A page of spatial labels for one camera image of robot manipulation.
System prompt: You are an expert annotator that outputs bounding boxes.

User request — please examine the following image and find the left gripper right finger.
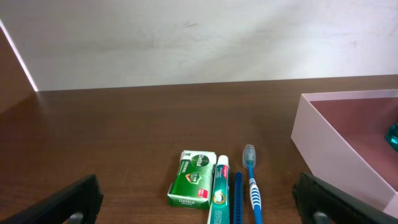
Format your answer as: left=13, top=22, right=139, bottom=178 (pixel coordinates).
left=292, top=172, right=397, bottom=224

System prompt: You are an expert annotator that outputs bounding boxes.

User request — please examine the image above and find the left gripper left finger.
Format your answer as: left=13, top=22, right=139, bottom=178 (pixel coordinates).
left=1, top=174, right=103, bottom=224

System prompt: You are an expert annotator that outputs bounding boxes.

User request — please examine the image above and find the blue white toothbrush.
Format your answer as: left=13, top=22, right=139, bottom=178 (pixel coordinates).
left=243, top=144, right=263, bottom=224

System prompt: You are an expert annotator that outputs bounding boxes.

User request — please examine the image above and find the teal mouthwash bottle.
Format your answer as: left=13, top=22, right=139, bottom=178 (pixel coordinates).
left=386, top=124, right=398, bottom=152

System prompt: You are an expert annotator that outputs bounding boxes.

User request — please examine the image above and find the white cardboard box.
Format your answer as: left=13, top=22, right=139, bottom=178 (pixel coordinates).
left=291, top=90, right=397, bottom=217

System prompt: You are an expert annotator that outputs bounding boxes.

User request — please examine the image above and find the dark blue comb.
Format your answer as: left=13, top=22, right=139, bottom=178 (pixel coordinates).
left=233, top=172, right=243, bottom=224

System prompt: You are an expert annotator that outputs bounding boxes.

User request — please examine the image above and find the green toothpaste tube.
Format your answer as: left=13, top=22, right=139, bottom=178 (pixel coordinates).
left=207, top=155, right=230, bottom=224

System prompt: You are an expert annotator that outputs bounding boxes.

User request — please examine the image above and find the green Dettol soap box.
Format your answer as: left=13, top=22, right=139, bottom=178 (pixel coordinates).
left=167, top=150, right=217, bottom=210

